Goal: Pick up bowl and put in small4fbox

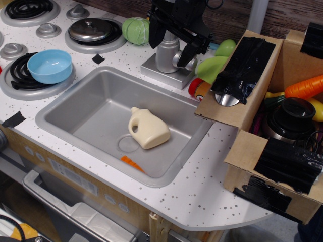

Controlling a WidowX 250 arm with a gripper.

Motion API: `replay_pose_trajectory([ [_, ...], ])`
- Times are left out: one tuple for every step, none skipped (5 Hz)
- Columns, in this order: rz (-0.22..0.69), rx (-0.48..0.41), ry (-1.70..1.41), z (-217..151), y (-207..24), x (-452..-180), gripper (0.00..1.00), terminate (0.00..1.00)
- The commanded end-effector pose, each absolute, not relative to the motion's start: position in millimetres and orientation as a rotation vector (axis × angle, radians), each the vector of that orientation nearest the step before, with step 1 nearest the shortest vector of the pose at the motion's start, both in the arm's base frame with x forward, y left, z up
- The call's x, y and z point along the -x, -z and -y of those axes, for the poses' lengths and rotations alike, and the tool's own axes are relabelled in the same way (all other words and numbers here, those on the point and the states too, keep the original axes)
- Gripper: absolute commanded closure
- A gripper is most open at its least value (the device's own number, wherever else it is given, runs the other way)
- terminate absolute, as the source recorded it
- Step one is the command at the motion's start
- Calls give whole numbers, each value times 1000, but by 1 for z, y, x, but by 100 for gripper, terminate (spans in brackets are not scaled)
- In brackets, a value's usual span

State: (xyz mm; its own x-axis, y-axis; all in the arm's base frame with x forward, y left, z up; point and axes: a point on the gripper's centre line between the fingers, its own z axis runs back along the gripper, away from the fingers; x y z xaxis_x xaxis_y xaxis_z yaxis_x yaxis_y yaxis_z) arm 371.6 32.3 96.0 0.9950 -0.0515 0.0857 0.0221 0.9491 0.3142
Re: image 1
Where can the yellow toy corn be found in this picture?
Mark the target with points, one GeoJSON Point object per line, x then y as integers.
{"type": "Point", "coordinates": [273, 100]}

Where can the cream toy detergent bottle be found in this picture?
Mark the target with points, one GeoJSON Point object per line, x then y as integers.
{"type": "Point", "coordinates": [147, 129]}

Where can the red yellow toy bottle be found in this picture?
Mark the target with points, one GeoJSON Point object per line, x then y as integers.
{"type": "Point", "coordinates": [198, 88]}

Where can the grey stove knob top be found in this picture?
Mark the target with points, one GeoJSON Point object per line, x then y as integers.
{"type": "Point", "coordinates": [77, 12]}

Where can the grey stove knob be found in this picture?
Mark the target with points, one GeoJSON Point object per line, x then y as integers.
{"type": "Point", "coordinates": [12, 51]}
{"type": "Point", "coordinates": [48, 30]}
{"type": "Point", "coordinates": [77, 12]}

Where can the grey stove knob left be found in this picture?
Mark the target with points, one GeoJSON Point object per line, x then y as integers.
{"type": "Point", "coordinates": [12, 51]}

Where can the cardboard box with black tape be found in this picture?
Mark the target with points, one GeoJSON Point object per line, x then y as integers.
{"type": "Point", "coordinates": [264, 91]}

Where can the small green toy fruit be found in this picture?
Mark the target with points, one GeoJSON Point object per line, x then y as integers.
{"type": "Point", "coordinates": [225, 48]}

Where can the black tape strip left edge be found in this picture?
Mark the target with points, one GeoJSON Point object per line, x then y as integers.
{"type": "Point", "coordinates": [13, 121]}

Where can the black burner coil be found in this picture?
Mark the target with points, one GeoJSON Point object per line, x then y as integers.
{"type": "Point", "coordinates": [21, 9]}
{"type": "Point", "coordinates": [21, 77]}

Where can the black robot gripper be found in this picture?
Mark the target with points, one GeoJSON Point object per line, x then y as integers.
{"type": "Point", "coordinates": [184, 19]}

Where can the front left black burner coil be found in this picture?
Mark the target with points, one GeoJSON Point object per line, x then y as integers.
{"type": "Point", "coordinates": [21, 77]}

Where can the large green toy pear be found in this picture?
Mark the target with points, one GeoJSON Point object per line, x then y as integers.
{"type": "Point", "coordinates": [210, 68]}

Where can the steel pot lid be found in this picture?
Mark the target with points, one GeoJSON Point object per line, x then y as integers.
{"type": "Point", "coordinates": [90, 29]}

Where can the back left black burner coil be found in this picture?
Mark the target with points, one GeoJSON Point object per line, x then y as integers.
{"type": "Point", "coordinates": [21, 9]}

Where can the green toy cabbage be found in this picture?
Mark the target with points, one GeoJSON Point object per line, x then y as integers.
{"type": "Point", "coordinates": [136, 30]}

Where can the grey stove knob middle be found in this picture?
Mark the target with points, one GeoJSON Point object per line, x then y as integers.
{"type": "Point", "coordinates": [48, 30]}

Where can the black tape square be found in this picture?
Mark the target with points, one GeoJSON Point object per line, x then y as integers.
{"type": "Point", "coordinates": [98, 59]}

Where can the grey oven door handle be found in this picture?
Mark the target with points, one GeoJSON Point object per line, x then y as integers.
{"type": "Point", "coordinates": [75, 216]}

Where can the silver toy faucet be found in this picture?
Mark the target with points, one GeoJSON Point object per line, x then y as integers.
{"type": "Point", "coordinates": [162, 66]}

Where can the white vertical pole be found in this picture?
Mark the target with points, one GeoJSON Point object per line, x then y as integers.
{"type": "Point", "coordinates": [257, 15]}

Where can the orange toy piece in sink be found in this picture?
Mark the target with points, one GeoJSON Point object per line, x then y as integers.
{"type": "Point", "coordinates": [133, 164]}

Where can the light blue plastic bowl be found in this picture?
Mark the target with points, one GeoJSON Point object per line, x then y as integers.
{"type": "Point", "coordinates": [50, 66]}

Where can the orange toy carrot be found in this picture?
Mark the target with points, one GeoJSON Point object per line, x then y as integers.
{"type": "Point", "coordinates": [305, 89]}

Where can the grey plastic sink basin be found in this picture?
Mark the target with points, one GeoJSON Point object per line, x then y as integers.
{"type": "Point", "coordinates": [93, 115]}

